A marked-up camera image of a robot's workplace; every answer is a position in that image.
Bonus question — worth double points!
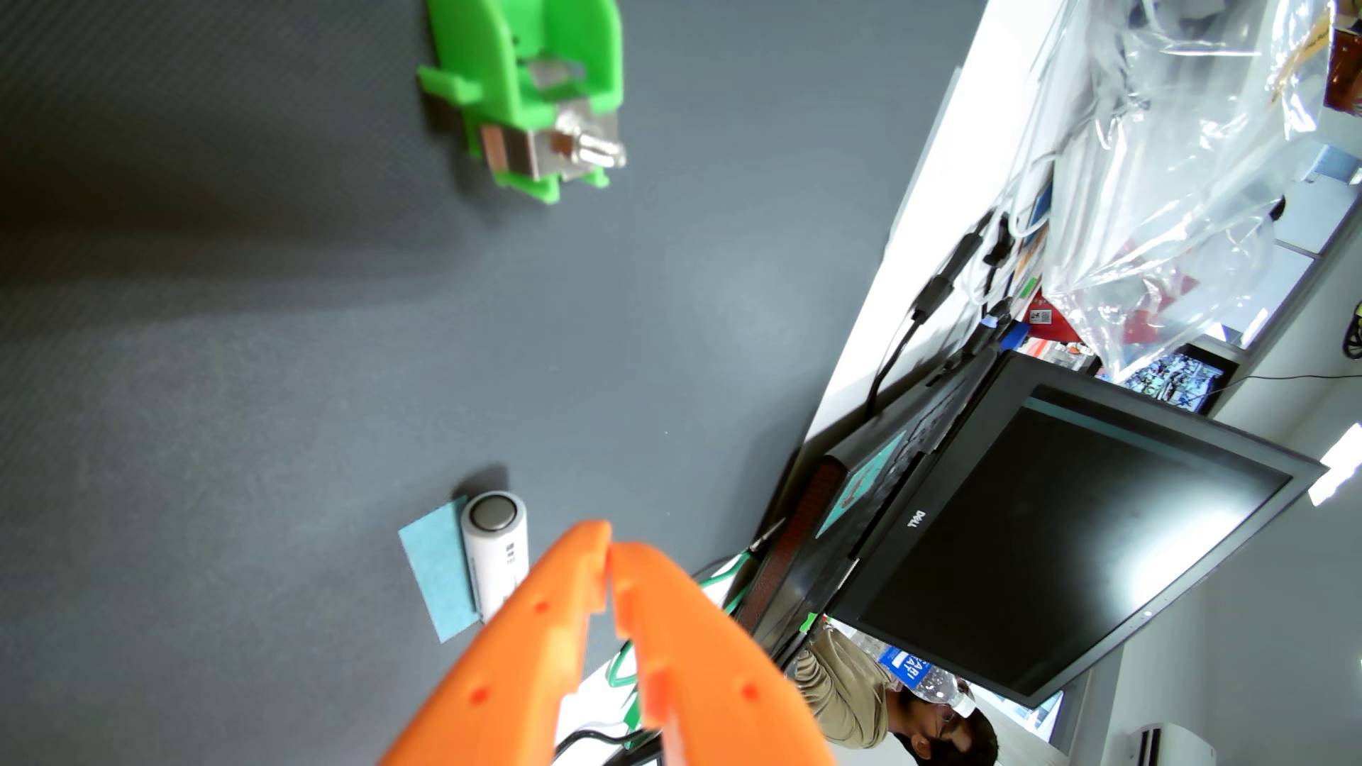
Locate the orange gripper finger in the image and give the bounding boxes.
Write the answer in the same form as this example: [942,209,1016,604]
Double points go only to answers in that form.
[607,540,838,766]
[380,519,614,766]

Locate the white cylindrical battery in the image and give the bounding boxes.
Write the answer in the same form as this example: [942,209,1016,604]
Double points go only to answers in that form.
[460,490,530,623]

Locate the green battery holder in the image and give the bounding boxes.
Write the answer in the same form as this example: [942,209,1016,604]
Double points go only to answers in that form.
[416,0,629,204]

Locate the light blue tape patch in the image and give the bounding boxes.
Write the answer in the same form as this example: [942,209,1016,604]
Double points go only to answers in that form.
[398,498,482,644]

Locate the seated person with mask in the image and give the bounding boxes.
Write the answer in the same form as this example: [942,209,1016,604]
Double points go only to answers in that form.
[792,628,1002,766]

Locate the blue label water bottle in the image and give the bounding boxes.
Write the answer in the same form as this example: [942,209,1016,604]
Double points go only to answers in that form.
[877,645,978,716]

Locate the black Dell laptop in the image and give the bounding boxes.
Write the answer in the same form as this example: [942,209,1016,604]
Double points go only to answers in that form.
[734,351,1329,709]

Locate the white air conditioner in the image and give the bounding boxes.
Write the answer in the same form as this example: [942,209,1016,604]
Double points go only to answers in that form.
[1128,723,1217,766]

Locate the red package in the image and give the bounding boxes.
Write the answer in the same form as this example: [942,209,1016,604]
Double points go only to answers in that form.
[1026,298,1081,344]

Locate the small colourful display screen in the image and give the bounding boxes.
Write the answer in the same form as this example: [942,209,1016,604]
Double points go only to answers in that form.
[1112,345,1241,414]

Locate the ceiling light panel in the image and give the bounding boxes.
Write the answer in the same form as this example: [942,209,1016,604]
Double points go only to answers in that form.
[1309,423,1362,506]

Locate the clear plastic bag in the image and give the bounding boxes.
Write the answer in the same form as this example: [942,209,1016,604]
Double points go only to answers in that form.
[1037,0,1336,382]

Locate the brown printed package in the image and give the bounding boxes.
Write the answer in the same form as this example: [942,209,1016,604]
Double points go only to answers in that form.
[1324,26,1362,116]

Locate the green cable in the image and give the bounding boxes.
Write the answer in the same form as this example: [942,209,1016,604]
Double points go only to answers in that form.
[607,553,757,736]

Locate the black cable with adapter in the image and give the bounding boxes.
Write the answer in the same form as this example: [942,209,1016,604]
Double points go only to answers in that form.
[864,213,996,418]

